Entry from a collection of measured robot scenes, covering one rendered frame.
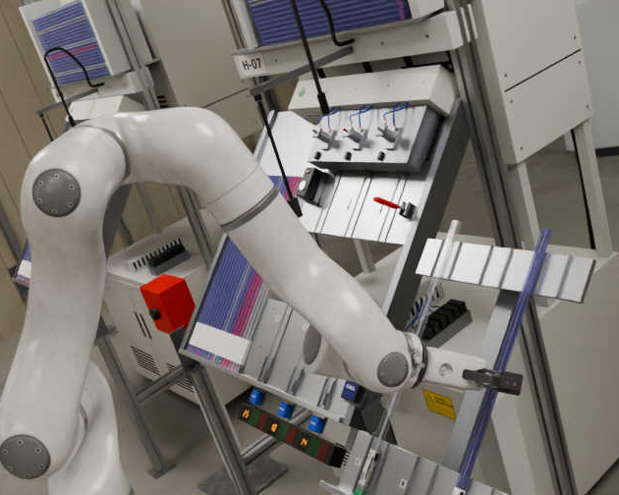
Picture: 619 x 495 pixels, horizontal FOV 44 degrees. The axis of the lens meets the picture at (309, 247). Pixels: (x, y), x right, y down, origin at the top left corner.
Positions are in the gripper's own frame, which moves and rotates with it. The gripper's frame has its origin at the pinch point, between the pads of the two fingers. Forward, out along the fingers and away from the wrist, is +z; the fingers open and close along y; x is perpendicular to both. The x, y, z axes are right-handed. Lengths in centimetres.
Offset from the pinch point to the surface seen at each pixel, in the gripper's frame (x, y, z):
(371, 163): -39, 50, -5
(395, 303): -10.0, 37.2, 0.6
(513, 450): 11.4, 9.7, 13.3
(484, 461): 14.5, 13.8, 11.0
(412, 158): -40, 39, -1
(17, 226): -26, 409, -65
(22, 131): -84, 408, -76
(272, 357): 7, 68, -11
